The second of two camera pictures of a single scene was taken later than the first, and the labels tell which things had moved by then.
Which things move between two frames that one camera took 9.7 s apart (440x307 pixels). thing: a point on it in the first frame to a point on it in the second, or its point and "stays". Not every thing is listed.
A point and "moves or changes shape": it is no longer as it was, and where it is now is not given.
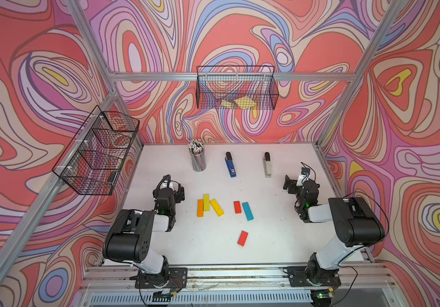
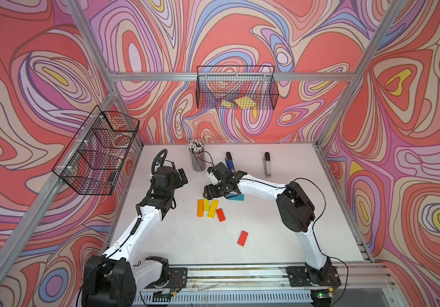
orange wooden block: [200, 208] stays
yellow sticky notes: [242, 102] stays
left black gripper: [178, 196] to [178, 182]
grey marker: [267, 165] stays
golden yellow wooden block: [217, 207] moves or changes shape
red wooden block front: [242, 238] stays
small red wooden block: [237, 206] to [220, 215]
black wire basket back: [252, 87] stays
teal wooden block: [248, 212] to [235, 197]
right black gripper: [291, 183] to [210, 192]
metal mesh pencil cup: [196, 149] stays
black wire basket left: [92, 162] stays
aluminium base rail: [360, 284] stays
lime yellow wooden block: [206, 204] stays
